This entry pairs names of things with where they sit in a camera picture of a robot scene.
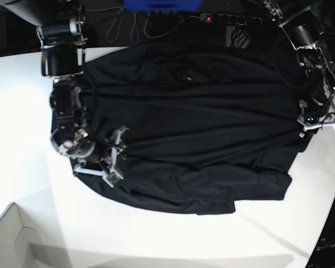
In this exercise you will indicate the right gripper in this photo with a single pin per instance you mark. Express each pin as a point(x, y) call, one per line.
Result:
point(100, 160)

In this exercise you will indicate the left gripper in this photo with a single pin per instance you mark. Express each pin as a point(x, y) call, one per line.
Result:
point(316, 117)

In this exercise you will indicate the black t-shirt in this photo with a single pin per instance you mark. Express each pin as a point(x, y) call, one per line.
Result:
point(205, 127)

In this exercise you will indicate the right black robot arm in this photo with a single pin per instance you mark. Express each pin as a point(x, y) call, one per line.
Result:
point(63, 59)

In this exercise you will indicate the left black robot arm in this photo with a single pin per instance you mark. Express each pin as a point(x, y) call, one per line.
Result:
point(304, 31)

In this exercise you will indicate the white cardboard box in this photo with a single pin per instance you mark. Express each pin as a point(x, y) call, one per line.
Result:
point(22, 246)

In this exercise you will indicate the black power strip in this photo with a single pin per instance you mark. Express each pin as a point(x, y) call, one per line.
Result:
point(228, 19)

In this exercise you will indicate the blue plastic bin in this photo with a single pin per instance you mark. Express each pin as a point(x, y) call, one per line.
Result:
point(162, 5)

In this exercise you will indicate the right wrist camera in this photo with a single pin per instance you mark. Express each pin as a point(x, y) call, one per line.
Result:
point(112, 177)

